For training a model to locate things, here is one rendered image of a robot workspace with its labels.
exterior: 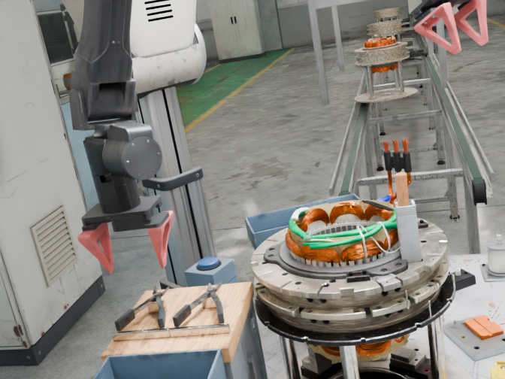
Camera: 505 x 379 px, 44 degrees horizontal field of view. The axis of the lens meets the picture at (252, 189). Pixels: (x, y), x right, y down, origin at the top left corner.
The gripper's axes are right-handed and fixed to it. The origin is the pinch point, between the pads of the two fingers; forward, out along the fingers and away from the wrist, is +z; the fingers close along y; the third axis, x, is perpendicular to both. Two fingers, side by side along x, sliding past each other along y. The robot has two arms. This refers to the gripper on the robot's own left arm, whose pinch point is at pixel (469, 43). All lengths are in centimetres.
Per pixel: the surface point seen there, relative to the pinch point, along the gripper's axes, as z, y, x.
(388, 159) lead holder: 10.2, -13.3, 15.5
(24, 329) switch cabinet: -12, -21, 260
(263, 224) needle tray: 8, -15, 54
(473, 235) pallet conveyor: 46, 126, 119
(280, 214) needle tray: 8, -12, 51
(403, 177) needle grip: 14.5, -24.3, 5.0
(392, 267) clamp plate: 25.2, -28.5, 11.4
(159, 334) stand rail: 18, -58, 30
